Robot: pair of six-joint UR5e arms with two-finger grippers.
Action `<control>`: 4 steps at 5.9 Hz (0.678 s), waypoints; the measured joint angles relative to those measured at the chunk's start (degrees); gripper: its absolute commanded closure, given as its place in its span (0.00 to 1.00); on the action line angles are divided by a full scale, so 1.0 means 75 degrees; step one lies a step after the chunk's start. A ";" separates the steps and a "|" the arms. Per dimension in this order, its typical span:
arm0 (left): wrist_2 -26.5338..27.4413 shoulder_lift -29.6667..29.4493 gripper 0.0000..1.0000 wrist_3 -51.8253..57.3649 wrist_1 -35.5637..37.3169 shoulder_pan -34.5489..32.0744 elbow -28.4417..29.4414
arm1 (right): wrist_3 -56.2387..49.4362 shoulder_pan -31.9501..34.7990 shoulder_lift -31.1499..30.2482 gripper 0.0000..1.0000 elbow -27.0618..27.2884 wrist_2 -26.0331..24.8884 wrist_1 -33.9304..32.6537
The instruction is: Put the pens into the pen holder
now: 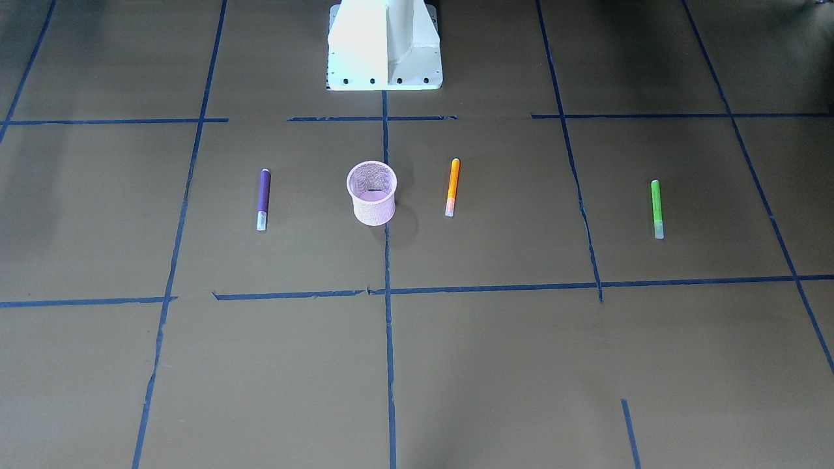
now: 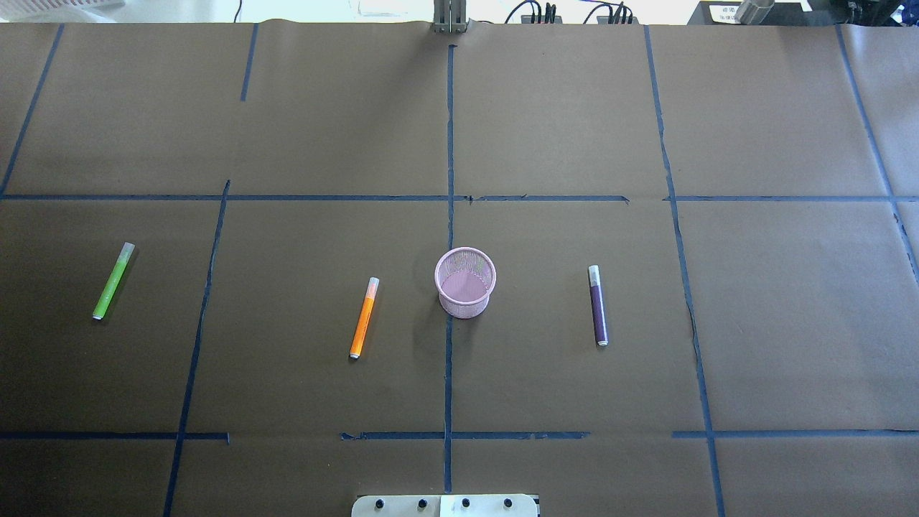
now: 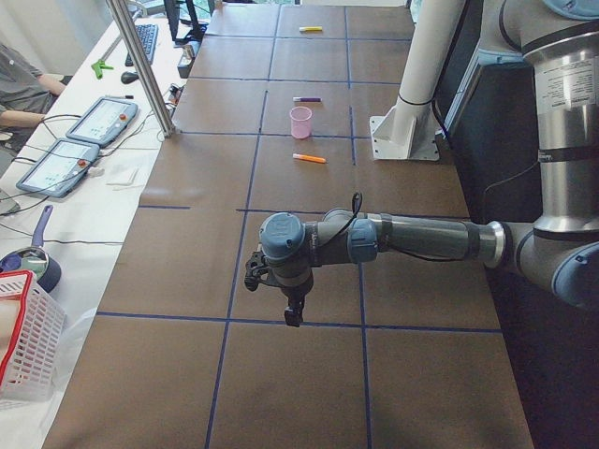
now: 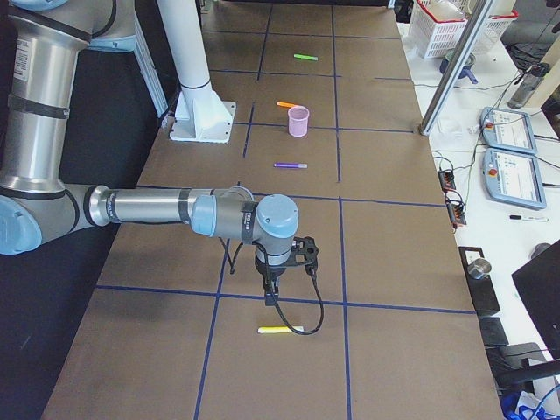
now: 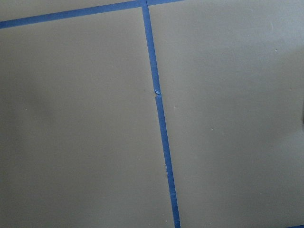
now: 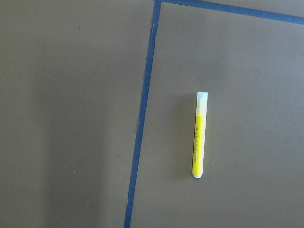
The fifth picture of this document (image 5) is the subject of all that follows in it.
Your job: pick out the blue tape strip lengthwise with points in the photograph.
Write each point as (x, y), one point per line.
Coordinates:
(160, 112)

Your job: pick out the blue tape strip crosswise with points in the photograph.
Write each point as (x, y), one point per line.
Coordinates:
(81, 12)

